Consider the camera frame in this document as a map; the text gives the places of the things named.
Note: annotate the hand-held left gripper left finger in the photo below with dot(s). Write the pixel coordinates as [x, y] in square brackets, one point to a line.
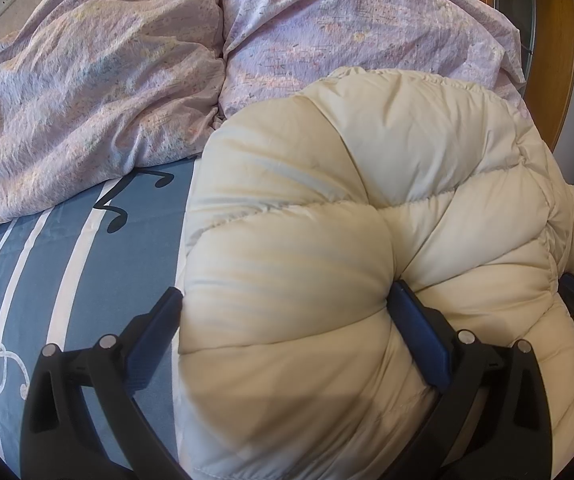
[159, 325]

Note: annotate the pink floral duvet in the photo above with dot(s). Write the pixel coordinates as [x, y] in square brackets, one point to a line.
[117, 85]

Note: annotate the blue and white bed sheet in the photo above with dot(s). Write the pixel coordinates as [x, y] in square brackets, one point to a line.
[92, 270]

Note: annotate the cream puffer jacket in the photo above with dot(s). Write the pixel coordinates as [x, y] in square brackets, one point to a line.
[342, 210]

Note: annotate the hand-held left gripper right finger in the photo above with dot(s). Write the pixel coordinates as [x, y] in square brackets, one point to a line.
[422, 330]

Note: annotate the wooden headboard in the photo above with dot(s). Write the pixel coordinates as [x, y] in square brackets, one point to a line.
[554, 60]

